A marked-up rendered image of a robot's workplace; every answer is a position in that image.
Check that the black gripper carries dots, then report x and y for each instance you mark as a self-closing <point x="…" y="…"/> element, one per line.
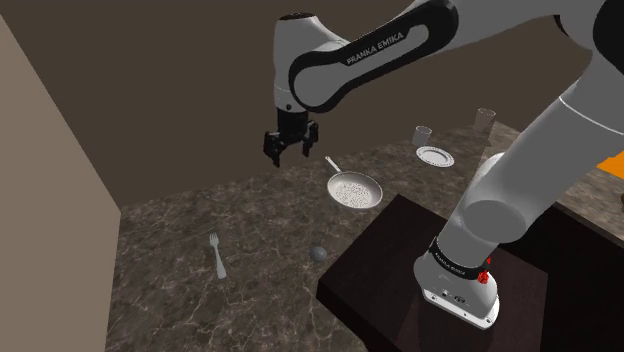
<point x="291" y="126"/>

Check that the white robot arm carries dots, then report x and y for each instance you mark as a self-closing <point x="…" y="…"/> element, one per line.
<point x="531" y="161"/>

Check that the silver frying pan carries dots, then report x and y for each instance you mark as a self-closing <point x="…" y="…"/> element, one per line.
<point x="355" y="190"/>

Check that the small grey ball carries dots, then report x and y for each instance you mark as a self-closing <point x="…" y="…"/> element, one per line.
<point x="318" y="254"/>

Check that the clear glass cup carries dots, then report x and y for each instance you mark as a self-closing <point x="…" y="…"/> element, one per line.
<point x="421" y="136"/>

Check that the silver fork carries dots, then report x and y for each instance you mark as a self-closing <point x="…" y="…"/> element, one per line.
<point x="217" y="257"/>

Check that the white plate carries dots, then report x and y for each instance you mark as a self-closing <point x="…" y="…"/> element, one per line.
<point x="435" y="156"/>

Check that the dark robot stand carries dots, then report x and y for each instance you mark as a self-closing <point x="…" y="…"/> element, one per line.
<point x="385" y="273"/>

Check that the tall brownish glass cup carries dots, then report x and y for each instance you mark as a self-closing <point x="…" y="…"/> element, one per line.
<point x="483" y="120"/>

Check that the orange object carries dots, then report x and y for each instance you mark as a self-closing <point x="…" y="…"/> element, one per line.
<point x="613" y="166"/>

